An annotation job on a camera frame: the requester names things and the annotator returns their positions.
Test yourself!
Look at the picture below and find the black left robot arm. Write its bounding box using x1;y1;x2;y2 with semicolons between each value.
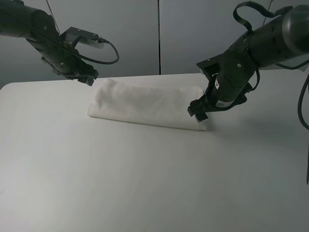
0;0;98;86

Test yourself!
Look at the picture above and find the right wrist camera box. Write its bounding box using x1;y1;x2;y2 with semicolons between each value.
197;54;223;81

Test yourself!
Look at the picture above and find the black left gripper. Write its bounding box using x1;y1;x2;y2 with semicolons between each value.
41;45;98;87

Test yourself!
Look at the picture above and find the white towel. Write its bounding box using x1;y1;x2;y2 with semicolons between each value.
87;79;209;131

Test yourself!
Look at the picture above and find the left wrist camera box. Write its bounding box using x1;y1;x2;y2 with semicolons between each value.
60;27;104;49

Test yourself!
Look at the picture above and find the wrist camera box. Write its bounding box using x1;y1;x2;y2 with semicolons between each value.
197;54;223;81
60;27;104;49

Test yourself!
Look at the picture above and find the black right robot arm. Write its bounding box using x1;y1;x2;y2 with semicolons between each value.
188;1;309;121

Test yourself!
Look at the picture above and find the black right camera cable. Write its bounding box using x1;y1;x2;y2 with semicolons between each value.
233;1;309;186

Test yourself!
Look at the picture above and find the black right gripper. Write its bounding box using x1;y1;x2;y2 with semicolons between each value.
187;53;257;122

